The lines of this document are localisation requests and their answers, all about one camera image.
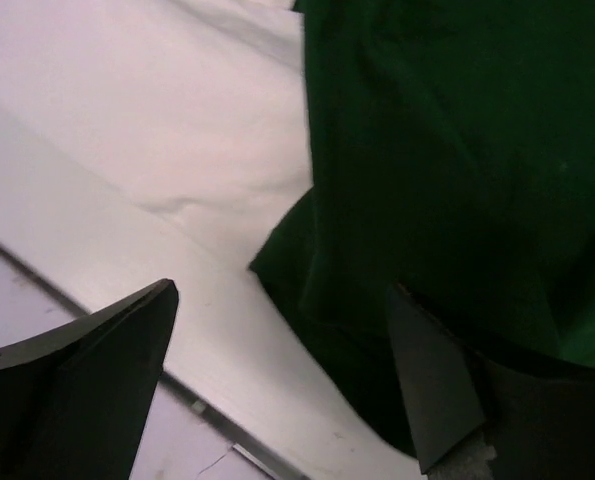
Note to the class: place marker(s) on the white green Charlie Brown t-shirt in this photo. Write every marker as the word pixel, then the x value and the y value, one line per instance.
pixel 334 148

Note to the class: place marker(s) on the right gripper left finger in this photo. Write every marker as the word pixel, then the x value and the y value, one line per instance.
pixel 74 400

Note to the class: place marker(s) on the white table board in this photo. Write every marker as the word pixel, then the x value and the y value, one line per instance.
pixel 229 344

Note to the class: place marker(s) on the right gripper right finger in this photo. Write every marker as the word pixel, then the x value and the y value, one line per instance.
pixel 480 407

